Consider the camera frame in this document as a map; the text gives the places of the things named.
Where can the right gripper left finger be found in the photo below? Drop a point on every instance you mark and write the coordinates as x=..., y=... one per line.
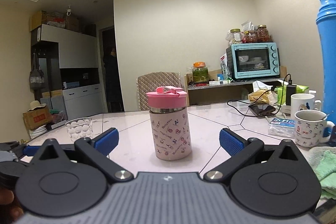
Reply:
x=63, y=180

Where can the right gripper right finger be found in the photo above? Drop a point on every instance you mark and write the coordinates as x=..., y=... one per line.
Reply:
x=268, y=180

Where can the pink Hello Kitty bottle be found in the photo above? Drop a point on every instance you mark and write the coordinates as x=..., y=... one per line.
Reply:
x=171, y=133

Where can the pink bottle cap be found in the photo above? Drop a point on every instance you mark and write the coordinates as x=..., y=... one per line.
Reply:
x=167, y=97

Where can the left human hand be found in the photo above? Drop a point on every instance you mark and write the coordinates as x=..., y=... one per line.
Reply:
x=10, y=207

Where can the stack of white plates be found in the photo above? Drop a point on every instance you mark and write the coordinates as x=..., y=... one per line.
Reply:
x=37, y=132

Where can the cardboard box on floor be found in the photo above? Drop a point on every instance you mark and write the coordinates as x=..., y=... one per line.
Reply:
x=36, y=118

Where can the straw hat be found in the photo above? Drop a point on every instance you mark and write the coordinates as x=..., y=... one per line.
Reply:
x=36, y=105

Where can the blue tissue pack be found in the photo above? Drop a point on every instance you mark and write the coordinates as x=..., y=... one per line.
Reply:
x=282, y=127

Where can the green towel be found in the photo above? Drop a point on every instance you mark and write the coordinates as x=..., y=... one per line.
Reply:
x=322, y=162

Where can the white cartoon mug front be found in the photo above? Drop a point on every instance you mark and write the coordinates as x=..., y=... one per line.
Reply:
x=310, y=126

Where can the black smartphone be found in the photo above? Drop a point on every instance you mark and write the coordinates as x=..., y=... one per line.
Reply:
x=261, y=109

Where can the hanging grey bag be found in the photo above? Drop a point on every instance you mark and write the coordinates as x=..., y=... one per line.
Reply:
x=36, y=77

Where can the white mug rear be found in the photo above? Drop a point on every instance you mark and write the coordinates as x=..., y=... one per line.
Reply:
x=304, y=101

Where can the green tissue box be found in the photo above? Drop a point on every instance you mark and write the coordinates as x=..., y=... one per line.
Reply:
x=284, y=93

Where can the black power adapter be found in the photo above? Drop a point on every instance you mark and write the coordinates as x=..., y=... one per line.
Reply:
x=290, y=90

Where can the white grey cabinet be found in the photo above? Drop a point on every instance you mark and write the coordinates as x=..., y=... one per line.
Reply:
x=69, y=63

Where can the wooden shelf unit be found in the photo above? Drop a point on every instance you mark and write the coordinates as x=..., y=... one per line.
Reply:
x=209, y=94

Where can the teal toaster oven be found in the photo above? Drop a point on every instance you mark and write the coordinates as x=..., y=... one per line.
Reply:
x=253, y=61

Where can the orange lid pickle jar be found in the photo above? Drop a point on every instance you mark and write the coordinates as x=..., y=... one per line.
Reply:
x=200, y=72

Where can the red chili jar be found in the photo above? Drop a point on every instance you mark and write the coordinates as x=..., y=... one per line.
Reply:
x=262, y=33
x=251, y=36

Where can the pale contents glass jar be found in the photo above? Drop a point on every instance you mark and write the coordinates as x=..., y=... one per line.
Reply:
x=235, y=36

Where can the blue thermos flask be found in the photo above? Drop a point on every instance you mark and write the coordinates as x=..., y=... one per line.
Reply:
x=325, y=22

